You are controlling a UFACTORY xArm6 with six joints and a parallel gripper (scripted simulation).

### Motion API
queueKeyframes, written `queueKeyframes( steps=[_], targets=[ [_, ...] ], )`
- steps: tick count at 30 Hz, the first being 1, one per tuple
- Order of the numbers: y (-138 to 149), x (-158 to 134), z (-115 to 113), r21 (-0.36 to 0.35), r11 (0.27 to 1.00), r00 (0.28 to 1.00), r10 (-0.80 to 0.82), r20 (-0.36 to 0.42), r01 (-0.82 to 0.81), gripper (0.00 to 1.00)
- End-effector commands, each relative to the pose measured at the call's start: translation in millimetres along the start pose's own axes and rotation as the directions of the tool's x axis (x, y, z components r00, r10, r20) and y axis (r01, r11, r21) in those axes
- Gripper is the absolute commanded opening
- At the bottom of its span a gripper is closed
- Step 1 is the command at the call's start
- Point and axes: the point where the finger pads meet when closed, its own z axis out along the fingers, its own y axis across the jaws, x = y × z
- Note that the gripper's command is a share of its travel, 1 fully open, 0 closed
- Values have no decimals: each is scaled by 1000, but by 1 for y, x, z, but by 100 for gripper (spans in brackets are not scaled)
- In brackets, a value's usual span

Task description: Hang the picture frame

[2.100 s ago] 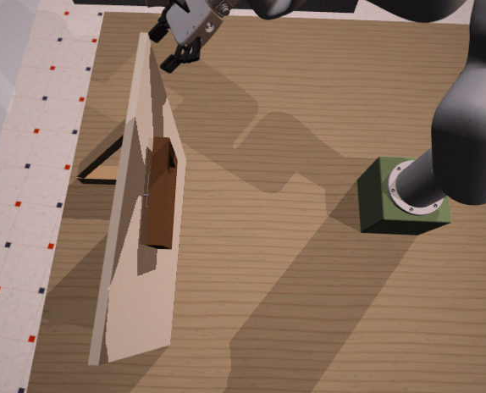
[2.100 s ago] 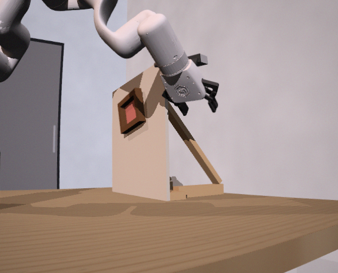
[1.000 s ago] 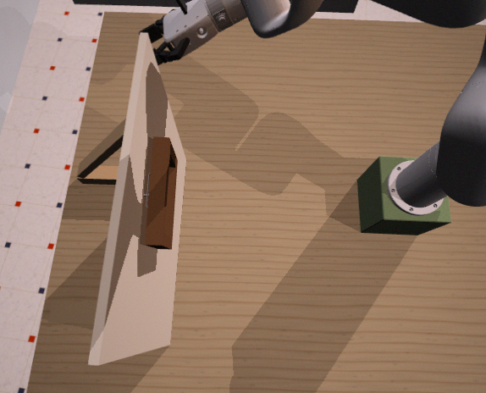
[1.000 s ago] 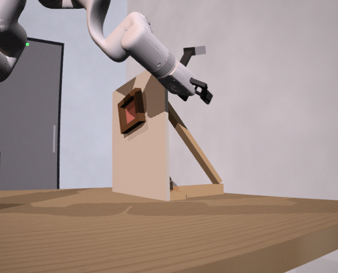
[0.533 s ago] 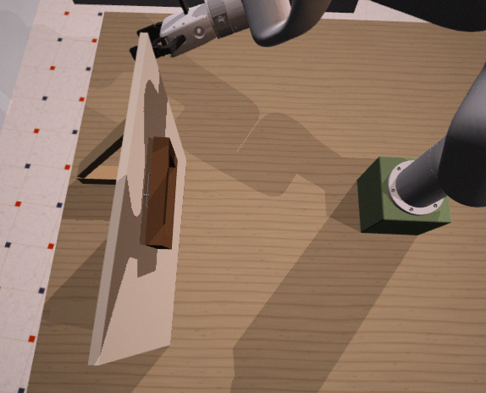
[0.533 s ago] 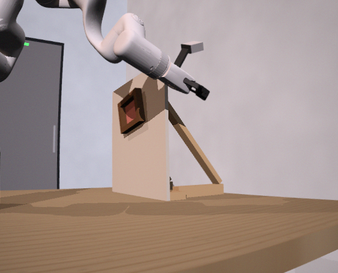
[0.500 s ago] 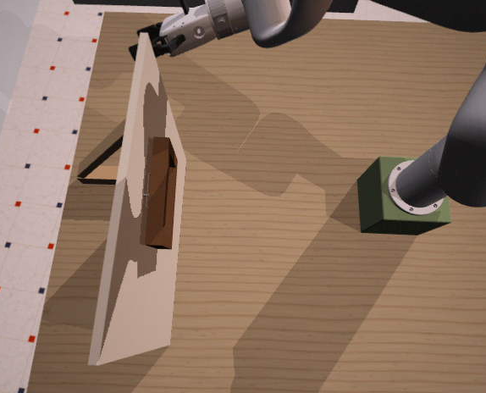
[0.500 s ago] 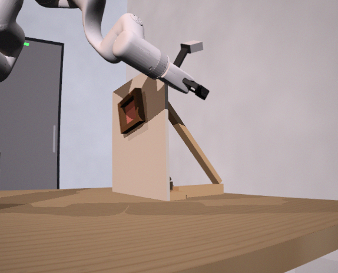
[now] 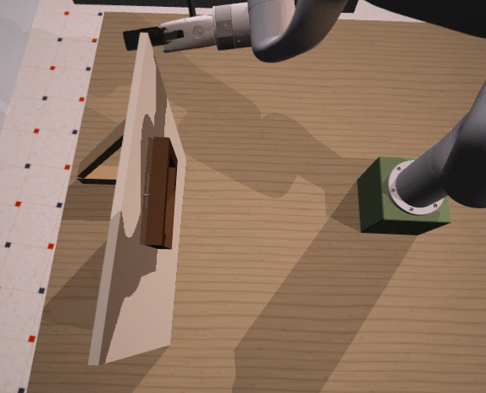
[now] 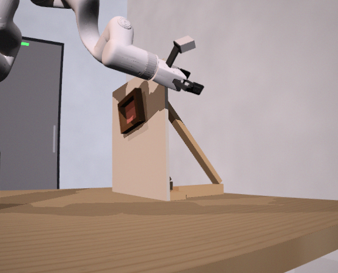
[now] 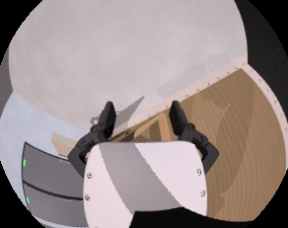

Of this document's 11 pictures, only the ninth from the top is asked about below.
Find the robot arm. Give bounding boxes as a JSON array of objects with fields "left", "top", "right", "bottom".
[{"left": 215, "top": 0, "right": 486, "bottom": 216}]

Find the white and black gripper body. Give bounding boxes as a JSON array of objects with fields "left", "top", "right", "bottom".
[{"left": 158, "top": 6, "right": 221, "bottom": 53}]

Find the beige flat board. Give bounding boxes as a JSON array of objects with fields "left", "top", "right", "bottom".
[{"left": 88, "top": 32, "right": 186, "bottom": 365}]

